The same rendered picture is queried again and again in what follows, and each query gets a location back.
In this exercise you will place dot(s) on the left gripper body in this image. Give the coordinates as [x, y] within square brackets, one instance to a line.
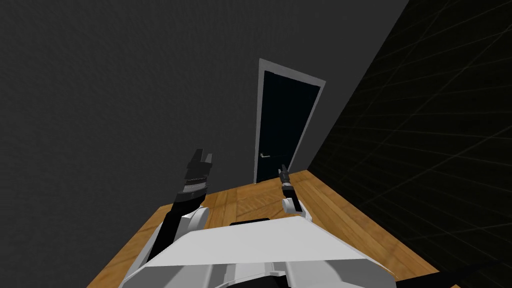
[197, 170]

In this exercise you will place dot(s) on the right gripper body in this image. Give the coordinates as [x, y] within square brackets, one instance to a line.
[285, 178]

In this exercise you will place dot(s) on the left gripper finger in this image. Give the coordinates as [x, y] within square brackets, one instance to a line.
[198, 156]
[208, 158]

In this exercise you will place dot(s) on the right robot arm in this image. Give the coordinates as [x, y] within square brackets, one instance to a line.
[292, 200]

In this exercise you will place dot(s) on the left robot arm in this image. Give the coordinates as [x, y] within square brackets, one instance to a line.
[180, 212]

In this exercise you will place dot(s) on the dark door leaf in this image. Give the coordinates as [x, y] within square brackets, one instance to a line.
[286, 128]

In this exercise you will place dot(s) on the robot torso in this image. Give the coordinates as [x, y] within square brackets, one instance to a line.
[256, 244]

